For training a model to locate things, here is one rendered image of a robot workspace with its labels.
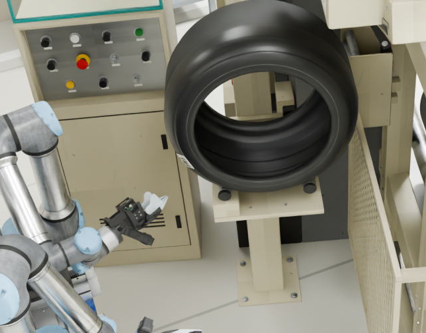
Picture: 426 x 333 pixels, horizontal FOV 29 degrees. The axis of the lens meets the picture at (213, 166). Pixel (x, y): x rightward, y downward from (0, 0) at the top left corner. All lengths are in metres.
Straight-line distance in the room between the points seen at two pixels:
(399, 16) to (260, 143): 1.03
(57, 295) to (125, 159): 1.33
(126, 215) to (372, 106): 0.97
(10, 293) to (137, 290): 1.79
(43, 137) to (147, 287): 1.41
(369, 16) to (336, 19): 0.08
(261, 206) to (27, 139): 0.84
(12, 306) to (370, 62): 1.46
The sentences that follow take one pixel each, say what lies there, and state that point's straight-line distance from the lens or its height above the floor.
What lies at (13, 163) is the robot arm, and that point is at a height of 1.27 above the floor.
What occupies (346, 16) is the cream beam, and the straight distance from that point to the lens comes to 2.06.
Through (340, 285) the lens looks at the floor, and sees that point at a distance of 3.61.
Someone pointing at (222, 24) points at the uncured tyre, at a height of 1.48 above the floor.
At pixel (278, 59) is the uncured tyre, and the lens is 2.35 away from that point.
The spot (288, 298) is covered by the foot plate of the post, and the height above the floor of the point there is 0.01.
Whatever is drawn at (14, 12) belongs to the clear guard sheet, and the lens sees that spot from 3.09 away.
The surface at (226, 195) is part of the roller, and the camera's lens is 2.70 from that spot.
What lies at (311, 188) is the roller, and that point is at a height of 0.90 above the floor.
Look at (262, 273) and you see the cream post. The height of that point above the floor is 0.12.
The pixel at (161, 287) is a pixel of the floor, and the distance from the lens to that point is 3.68.
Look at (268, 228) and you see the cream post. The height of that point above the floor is 0.38.
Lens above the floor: 2.69
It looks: 39 degrees down
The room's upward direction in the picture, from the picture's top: 7 degrees counter-clockwise
